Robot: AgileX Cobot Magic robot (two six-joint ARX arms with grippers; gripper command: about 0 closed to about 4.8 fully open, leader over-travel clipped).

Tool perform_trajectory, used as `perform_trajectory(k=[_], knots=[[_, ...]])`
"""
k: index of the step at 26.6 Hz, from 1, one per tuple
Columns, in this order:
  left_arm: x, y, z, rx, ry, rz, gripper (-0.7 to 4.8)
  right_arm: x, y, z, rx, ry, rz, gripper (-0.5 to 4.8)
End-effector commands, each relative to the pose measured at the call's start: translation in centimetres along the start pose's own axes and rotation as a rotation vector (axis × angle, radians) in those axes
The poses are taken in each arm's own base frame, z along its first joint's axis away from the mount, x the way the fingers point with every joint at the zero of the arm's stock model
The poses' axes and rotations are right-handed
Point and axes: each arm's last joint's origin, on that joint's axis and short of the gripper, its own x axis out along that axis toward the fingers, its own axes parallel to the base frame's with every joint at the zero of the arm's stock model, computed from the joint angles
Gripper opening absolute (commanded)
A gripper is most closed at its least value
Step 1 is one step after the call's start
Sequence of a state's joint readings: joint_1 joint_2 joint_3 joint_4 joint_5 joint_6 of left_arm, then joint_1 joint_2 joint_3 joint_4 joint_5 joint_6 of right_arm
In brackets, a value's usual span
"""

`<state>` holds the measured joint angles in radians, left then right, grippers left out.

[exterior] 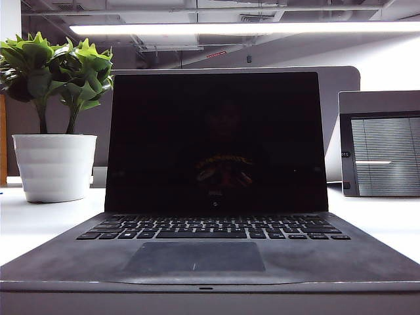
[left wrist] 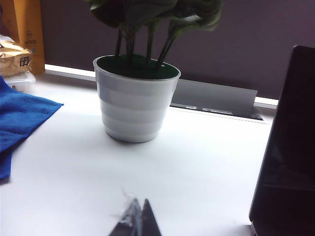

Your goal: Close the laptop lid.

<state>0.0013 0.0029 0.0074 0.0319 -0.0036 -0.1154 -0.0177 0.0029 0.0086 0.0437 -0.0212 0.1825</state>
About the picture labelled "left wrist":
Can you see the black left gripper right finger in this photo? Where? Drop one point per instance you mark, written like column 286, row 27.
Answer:
column 149, row 223

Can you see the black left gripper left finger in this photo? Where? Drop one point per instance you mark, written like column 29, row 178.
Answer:
column 130, row 223

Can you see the silver Dell laptop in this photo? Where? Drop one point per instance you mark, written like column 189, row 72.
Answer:
column 290, row 147

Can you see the white potted green plant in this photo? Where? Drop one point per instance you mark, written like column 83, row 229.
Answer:
column 135, row 110

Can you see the blue microfibre cloth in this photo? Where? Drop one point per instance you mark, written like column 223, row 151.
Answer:
column 19, row 115

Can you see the clear plastic container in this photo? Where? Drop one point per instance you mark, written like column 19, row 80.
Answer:
column 22, row 79

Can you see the large grey desk divider panel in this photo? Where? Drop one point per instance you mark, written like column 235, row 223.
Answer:
column 246, row 49

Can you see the yellow-brown cardboard box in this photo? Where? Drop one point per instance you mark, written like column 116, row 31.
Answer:
column 29, row 24

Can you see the grey metal divider bracket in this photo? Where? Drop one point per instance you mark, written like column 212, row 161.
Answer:
column 216, row 94

